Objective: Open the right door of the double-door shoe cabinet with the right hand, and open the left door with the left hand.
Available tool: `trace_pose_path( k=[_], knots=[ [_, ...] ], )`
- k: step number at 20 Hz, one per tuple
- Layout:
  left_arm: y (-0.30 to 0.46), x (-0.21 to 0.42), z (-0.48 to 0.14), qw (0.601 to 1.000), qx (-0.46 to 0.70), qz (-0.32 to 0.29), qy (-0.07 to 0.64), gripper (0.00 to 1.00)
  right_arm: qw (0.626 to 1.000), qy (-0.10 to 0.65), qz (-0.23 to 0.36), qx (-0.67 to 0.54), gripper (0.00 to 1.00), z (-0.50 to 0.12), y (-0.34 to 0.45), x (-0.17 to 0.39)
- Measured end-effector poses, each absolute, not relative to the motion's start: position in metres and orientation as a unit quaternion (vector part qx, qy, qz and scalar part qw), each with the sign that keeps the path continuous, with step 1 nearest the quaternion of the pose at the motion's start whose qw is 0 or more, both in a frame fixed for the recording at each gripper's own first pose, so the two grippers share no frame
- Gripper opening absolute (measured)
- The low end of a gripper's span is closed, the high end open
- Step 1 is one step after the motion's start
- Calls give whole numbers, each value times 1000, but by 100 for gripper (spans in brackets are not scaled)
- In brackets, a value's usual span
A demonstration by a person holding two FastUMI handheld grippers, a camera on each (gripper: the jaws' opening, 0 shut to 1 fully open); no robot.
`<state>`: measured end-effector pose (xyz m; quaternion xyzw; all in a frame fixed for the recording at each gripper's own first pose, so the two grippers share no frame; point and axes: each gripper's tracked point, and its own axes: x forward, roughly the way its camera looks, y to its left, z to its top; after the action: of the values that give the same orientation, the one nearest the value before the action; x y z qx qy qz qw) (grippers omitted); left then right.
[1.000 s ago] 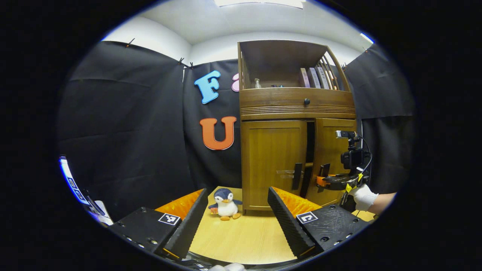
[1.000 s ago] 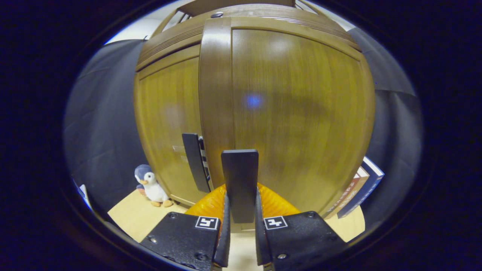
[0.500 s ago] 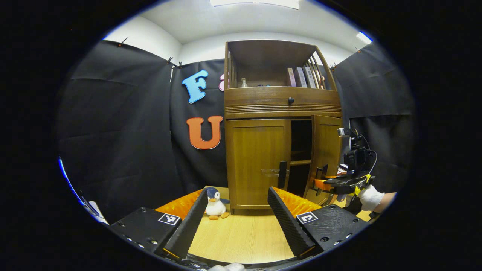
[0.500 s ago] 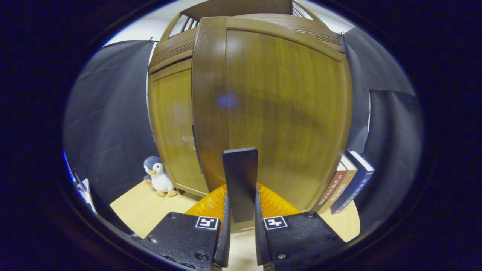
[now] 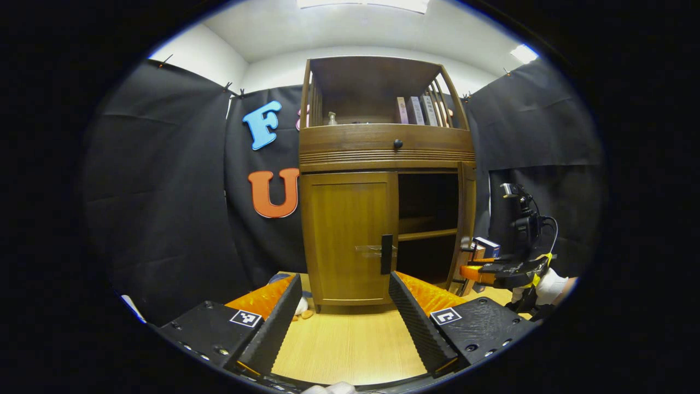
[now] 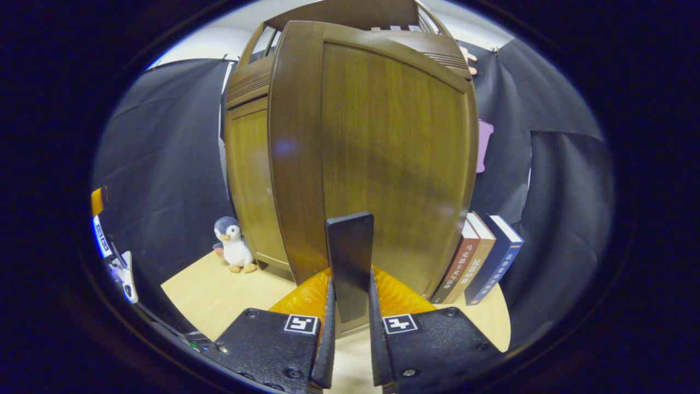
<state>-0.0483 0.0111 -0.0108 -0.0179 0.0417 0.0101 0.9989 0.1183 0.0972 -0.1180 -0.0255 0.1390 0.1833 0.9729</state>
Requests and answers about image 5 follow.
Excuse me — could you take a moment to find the wooden double-door shoe cabinet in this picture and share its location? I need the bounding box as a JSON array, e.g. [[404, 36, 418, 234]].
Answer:
[[298, 56, 477, 314]]

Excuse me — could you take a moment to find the wooden cabinet inner shelf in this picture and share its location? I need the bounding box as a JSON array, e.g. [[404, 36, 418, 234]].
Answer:
[[398, 228, 459, 242]]

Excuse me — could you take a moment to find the wooden cabinet door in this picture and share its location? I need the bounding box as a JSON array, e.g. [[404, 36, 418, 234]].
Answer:
[[301, 171, 400, 307], [447, 161, 476, 296]]

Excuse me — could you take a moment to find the black backdrop cloth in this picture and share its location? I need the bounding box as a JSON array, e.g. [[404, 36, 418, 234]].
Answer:
[[82, 55, 605, 329]]

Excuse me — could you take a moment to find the wooden cabinet drawer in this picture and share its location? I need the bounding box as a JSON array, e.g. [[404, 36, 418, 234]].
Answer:
[[299, 124, 474, 165]]

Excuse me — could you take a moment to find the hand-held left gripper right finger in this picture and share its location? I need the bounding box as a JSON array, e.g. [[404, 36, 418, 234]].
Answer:
[[388, 271, 539, 378]]

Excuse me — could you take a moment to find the grey plush toy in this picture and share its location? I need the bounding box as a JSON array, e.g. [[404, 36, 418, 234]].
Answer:
[[268, 274, 316, 321]]

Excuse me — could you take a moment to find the large ceiling light panel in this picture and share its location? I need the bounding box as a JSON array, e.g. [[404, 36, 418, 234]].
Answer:
[[297, 0, 430, 14]]

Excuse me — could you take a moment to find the black camera cable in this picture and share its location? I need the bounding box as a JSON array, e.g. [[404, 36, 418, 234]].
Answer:
[[539, 215, 559, 256]]

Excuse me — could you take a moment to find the small ceiling light panel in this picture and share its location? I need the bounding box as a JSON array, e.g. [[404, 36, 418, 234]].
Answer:
[[510, 44, 539, 65]]

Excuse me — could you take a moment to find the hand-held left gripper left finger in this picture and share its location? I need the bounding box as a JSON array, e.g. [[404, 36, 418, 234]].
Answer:
[[156, 274, 303, 379]]

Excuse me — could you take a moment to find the white book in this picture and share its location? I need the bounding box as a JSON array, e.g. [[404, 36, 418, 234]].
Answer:
[[422, 95, 440, 126]]

